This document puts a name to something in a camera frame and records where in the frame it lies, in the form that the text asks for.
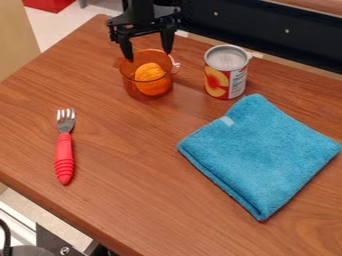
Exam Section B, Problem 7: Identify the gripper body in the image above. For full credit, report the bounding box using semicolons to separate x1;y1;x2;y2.
105;12;181;44

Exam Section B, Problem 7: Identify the red-handled fork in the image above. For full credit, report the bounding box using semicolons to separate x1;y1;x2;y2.
52;107;78;187

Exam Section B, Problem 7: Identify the yellow toy fruit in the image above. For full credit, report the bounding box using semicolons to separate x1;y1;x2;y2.
133;62;173;97

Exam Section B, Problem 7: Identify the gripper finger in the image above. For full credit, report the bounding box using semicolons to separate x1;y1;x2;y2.
158;24;178;56
116;34;137;63

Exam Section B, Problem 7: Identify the peach food can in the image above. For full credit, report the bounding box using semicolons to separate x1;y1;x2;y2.
203;44;254;101

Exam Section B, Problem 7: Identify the clear orange cup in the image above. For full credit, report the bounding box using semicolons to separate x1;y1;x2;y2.
118;48;182;102

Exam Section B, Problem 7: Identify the blue cloth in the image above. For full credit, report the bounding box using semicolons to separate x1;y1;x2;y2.
176;93;342;222

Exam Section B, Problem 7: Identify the red box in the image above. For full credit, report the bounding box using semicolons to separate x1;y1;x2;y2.
21;0;77;14

